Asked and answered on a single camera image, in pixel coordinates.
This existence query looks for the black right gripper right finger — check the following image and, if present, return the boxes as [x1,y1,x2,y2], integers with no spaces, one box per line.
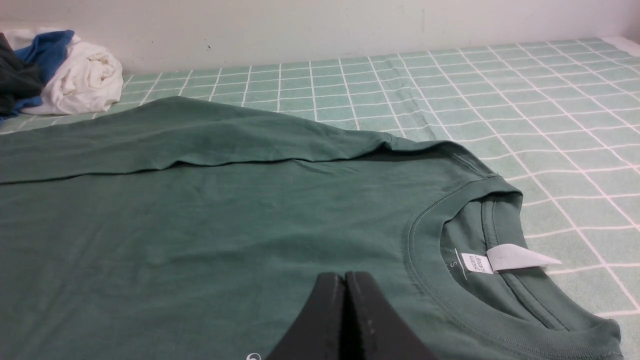
[345,271,438,360]

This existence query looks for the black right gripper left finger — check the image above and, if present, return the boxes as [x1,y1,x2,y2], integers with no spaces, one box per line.
[267,272,346,360]

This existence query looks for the green long-sleeved shirt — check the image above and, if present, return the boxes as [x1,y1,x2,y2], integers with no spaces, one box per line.
[0,96,624,360]

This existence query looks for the green checkered tablecloth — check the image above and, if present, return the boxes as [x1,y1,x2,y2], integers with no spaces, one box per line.
[1,38,639,360]

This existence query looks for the white crumpled garment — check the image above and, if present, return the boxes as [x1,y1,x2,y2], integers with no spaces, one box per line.
[3,27,124,116]

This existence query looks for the blue crumpled garment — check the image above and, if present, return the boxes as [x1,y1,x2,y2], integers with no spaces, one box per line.
[4,30,74,104]

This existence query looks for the dark grey-green crumpled garment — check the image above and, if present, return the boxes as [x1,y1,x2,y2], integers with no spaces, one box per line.
[0,33,45,120]

